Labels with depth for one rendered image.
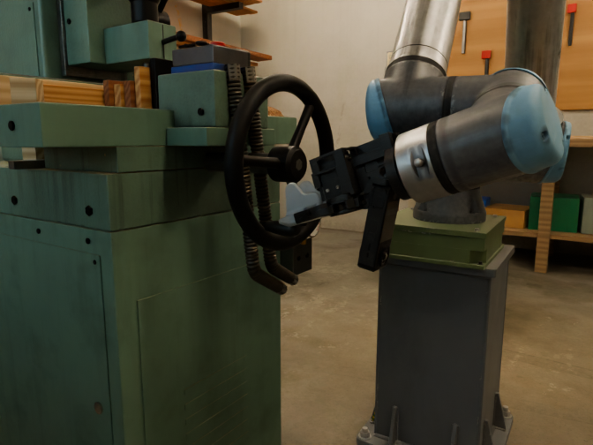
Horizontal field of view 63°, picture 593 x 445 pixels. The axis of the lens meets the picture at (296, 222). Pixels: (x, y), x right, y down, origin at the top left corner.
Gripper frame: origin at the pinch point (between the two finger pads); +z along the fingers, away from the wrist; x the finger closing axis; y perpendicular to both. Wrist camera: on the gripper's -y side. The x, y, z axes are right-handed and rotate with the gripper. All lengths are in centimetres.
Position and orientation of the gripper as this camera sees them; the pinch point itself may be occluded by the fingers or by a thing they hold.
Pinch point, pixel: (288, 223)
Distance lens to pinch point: 72.2
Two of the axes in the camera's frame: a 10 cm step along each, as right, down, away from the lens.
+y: -2.7, -9.6, 0.4
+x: -5.6, 1.3, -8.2
